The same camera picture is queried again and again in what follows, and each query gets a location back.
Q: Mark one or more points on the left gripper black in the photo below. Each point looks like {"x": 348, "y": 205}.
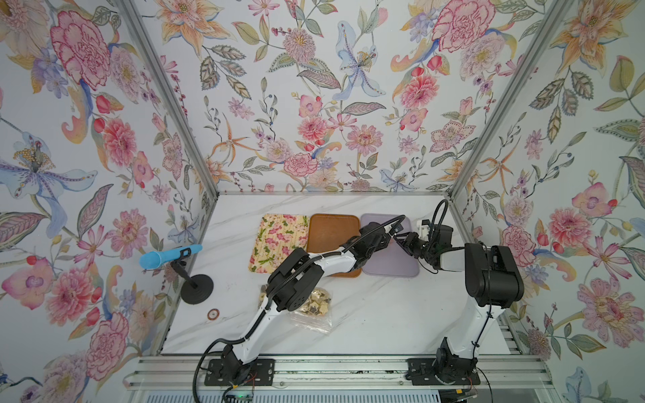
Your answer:
{"x": 380, "y": 244}

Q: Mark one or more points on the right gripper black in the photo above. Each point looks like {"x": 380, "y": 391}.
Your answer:
{"x": 408, "y": 242}

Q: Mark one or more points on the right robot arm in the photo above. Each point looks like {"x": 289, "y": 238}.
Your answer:
{"x": 492, "y": 282}

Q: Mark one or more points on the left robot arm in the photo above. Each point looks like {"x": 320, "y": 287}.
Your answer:
{"x": 292, "y": 283}

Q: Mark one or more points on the bag of cream cookies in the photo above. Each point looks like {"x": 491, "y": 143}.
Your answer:
{"x": 315, "y": 313}

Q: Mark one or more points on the bag of brown cookies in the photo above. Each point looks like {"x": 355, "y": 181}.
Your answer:
{"x": 264, "y": 298}

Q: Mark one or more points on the lilac plastic tray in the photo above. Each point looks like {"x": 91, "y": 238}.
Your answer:
{"x": 392, "y": 261}

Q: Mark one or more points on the brown wooden tray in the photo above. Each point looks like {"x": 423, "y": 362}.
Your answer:
{"x": 327, "y": 232}

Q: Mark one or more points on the floral pattern tray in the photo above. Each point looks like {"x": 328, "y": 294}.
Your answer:
{"x": 278, "y": 236}

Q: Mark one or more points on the black microphone stand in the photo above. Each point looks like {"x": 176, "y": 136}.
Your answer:
{"x": 197, "y": 288}

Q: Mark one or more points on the blue microphone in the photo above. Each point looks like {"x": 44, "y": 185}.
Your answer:
{"x": 155, "y": 259}

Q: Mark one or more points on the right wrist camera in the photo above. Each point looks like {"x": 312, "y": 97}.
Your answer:
{"x": 426, "y": 229}

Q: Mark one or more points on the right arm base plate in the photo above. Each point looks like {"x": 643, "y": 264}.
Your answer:
{"x": 426, "y": 372}

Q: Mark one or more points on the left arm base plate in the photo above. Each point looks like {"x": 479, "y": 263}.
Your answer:
{"x": 260, "y": 372}

